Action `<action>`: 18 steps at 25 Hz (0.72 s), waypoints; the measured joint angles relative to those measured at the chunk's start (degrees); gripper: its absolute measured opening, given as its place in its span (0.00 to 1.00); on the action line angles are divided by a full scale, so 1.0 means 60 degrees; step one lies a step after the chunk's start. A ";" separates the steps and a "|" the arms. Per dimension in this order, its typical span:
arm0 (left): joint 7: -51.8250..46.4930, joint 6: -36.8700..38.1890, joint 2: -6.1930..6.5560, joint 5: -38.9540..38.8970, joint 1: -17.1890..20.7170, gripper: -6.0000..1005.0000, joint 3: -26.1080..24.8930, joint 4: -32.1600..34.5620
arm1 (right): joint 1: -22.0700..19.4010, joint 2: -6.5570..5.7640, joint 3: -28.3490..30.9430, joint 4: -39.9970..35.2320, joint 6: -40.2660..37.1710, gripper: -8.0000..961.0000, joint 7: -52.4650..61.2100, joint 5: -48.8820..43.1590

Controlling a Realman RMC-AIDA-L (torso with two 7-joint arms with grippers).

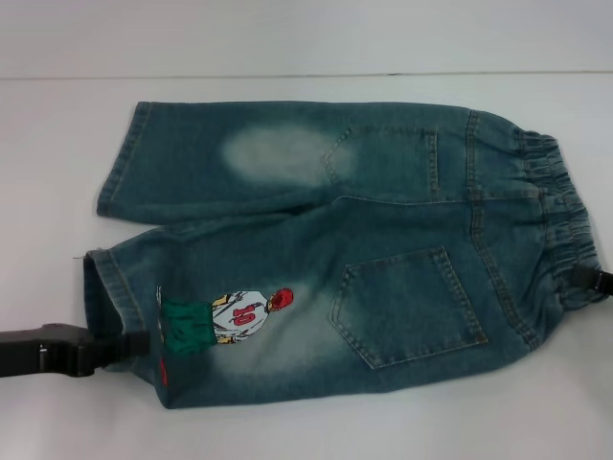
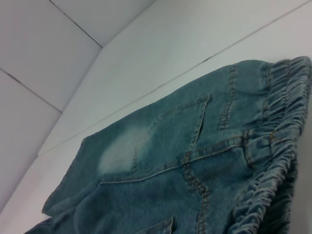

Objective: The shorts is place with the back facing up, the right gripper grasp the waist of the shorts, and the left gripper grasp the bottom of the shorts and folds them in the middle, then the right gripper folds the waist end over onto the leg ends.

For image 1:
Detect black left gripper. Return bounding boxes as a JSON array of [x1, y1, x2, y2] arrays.
[[0, 322, 151, 380]]

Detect blue denim shorts with patch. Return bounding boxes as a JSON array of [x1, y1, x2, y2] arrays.
[[83, 99, 612, 399]]

